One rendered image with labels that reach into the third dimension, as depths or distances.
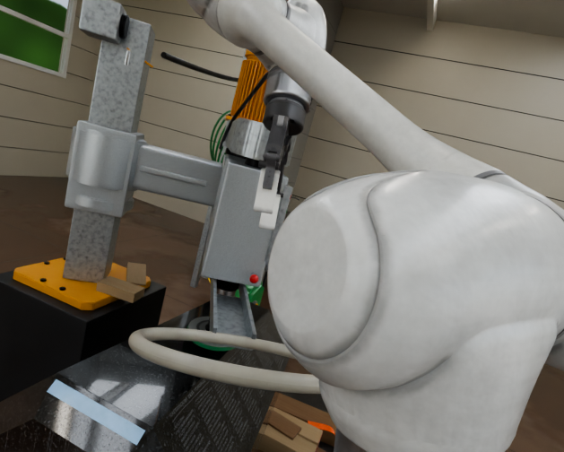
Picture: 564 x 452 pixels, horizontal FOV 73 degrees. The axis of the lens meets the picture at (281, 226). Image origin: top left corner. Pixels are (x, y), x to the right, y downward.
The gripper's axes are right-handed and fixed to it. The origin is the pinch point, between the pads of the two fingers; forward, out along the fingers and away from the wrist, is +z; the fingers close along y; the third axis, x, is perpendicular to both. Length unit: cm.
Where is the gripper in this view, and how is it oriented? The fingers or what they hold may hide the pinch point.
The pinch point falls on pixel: (265, 214)
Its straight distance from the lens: 66.1
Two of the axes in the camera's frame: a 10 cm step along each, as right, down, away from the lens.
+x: -9.8, -1.7, 0.4
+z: -1.8, 9.7, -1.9
